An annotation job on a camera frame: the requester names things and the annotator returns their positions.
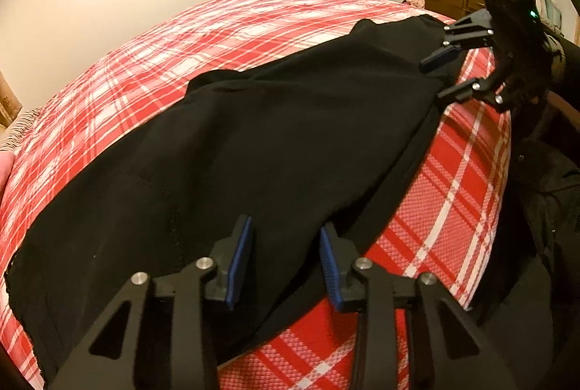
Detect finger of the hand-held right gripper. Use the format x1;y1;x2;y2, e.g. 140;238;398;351
437;75;510;112
419;9;496;73

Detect person's right forearm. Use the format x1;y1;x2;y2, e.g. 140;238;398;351
541;25;580;110

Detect pink pillow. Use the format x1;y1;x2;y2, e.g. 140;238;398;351
0;152;16;197

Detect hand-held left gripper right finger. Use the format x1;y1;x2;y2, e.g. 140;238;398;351
318;223;519;390

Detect red plaid blanket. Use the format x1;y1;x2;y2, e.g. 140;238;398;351
0;0;513;390

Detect striped bed sheet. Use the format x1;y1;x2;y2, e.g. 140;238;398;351
0;108;44;155

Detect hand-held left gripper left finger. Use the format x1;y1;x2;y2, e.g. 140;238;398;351
47;215;254;390

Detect person's dark jacket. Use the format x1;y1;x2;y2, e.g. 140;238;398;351
471;91;580;390

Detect black pants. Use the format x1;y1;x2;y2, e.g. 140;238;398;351
4;15;467;390

